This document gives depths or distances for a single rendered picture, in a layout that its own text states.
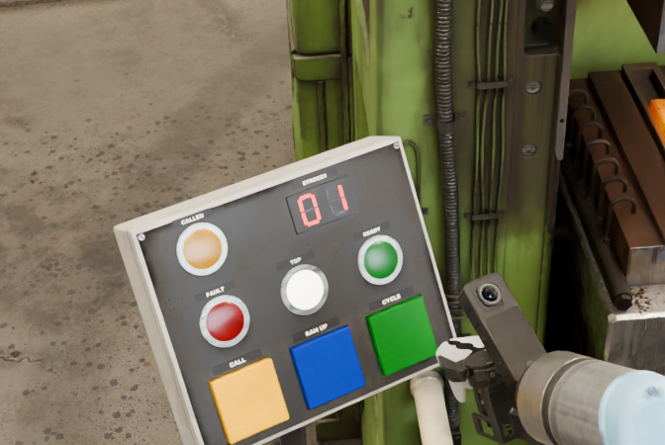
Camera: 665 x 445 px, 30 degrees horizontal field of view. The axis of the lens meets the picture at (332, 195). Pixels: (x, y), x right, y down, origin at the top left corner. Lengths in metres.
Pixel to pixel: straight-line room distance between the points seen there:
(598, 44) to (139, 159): 1.83
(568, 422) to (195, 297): 0.46
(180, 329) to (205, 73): 2.61
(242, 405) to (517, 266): 0.58
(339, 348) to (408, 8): 0.43
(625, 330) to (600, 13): 0.57
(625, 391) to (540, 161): 0.70
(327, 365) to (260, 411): 0.09
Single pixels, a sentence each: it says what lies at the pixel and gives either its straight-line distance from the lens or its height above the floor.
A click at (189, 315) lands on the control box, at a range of 1.37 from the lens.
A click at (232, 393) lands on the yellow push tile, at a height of 1.03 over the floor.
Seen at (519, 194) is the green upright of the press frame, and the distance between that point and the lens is 1.75.
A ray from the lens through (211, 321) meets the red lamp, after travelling 1.37.
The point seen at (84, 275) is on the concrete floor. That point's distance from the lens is 3.20.
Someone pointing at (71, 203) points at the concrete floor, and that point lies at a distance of 3.45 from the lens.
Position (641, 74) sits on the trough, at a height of 0.99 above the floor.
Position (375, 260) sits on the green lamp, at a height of 1.09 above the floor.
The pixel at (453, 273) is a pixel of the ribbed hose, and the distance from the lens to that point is 1.78.
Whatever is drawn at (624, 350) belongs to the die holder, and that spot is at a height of 0.86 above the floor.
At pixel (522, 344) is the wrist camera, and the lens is 1.23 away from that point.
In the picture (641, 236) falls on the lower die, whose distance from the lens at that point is 1.68.
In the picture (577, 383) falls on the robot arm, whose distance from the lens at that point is 1.12.
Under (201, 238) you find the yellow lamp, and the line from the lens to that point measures 1.36.
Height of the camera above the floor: 2.02
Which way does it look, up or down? 37 degrees down
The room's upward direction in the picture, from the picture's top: 3 degrees counter-clockwise
